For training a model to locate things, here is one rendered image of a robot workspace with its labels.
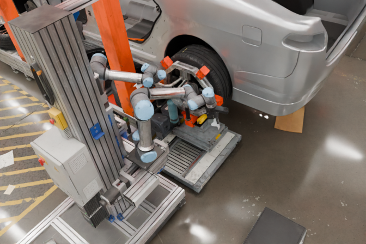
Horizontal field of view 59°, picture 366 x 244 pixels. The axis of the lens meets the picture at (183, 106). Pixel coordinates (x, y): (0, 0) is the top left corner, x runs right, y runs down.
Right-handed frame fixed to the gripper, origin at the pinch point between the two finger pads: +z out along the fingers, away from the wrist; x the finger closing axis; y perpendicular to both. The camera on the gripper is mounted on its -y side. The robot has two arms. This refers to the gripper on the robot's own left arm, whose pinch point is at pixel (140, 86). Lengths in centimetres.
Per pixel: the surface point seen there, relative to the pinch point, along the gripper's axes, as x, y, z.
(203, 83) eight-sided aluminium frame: 40, 8, -36
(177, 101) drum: 31.1, 15.9, -8.0
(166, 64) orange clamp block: 24.1, -18.7, -9.9
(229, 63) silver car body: 56, -3, -55
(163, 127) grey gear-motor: 49, 27, 46
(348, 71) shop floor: 296, -20, -45
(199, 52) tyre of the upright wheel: 43, -21, -35
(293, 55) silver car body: 63, 13, -110
